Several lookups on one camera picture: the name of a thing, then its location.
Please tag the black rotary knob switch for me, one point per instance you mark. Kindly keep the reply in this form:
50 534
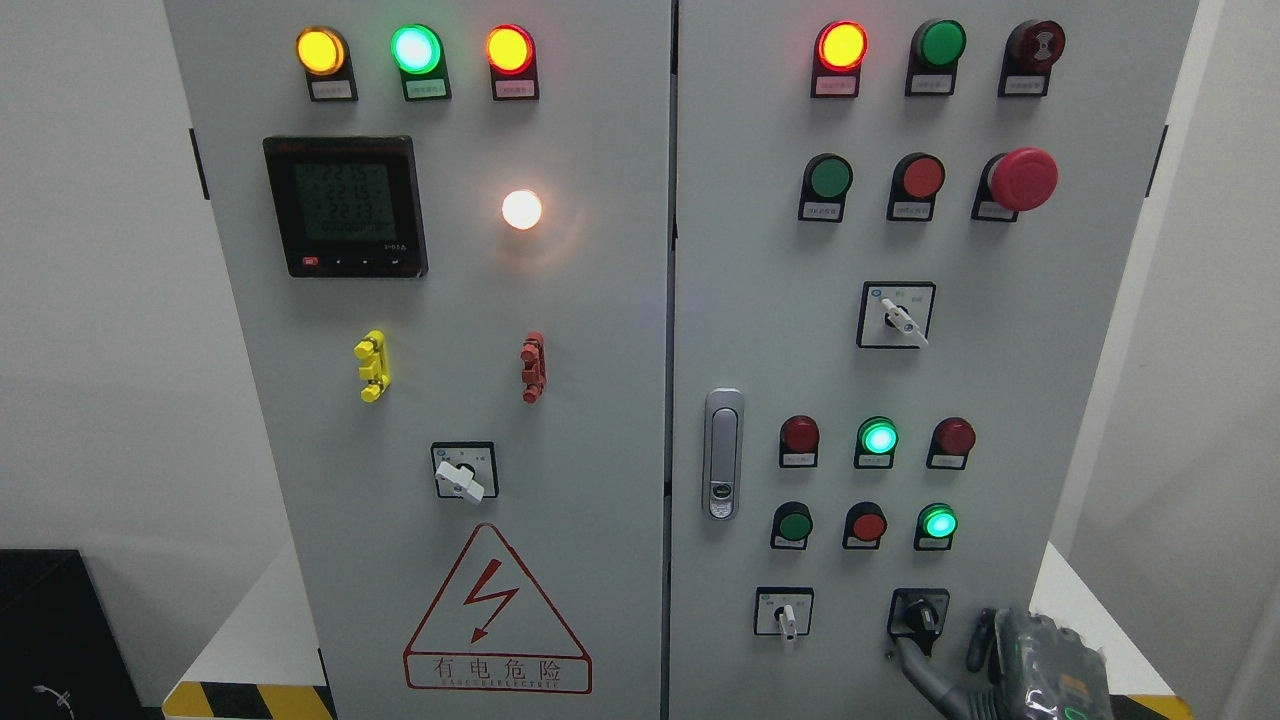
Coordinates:
919 616

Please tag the grey electrical cabinet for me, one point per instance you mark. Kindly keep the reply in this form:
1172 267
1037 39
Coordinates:
668 144

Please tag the red terminal connector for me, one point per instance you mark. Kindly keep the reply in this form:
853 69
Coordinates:
534 371

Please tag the dark red indicator light left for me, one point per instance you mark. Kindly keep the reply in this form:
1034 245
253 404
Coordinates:
799 442

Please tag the dark red indicator light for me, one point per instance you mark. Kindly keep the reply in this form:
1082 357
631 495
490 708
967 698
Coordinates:
952 442
799 442

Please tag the white glowing lamp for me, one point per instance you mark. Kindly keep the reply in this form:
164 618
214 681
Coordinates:
522 209

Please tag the green lit indicator light middle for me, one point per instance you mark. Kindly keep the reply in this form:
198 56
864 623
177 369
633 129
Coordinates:
876 444

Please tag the green lit indicator light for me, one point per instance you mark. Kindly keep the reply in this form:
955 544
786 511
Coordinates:
420 59
876 444

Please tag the green push button second row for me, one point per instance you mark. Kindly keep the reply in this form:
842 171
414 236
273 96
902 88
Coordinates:
827 178

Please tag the yellow terminal connector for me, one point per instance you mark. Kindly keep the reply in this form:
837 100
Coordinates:
373 369

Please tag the red push button lower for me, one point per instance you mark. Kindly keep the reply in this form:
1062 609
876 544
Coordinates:
864 527

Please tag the red high voltage warning sticker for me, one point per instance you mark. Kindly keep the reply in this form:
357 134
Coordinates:
491 628

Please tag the dark red indicator light right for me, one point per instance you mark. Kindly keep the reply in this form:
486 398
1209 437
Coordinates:
952 442

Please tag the black digital power meter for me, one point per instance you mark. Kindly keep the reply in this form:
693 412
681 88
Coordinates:
347 206

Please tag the red push button second row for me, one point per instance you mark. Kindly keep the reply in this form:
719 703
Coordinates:
914 186

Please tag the red-orange indicator light left door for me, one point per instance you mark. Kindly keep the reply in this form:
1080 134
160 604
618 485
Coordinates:
511 55

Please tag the red-orange indicator light door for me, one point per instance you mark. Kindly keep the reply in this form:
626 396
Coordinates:
511 55
839 50

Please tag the green lit push button lower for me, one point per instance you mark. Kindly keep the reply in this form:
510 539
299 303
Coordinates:
935 528

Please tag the red-orange indicator light right door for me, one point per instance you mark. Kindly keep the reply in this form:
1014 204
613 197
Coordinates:
839 50

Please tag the red emergency stop button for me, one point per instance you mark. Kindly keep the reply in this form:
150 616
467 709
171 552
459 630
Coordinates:
1013 182

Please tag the green push button top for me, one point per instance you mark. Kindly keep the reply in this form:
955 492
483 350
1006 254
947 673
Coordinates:
935 50

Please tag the yellow indicator light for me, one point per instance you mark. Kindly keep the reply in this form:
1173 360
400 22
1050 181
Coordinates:
324 56

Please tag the dark red buzzer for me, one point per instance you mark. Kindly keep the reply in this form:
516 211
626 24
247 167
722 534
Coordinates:
1030 52

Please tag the black box lower left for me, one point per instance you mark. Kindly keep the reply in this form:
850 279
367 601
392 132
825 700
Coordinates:
59 658

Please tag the silver door handle lock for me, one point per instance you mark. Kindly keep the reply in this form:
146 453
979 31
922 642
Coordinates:
722 437

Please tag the white selector switch left door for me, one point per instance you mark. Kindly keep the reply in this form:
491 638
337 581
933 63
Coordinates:
465 470

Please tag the white selector switch upper right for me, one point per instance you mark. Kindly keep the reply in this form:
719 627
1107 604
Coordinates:
895 314

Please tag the white selector switch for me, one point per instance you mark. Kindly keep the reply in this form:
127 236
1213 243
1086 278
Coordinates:
895 314
783 612

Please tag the white selector switch lower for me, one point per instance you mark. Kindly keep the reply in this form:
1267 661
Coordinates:
783 612

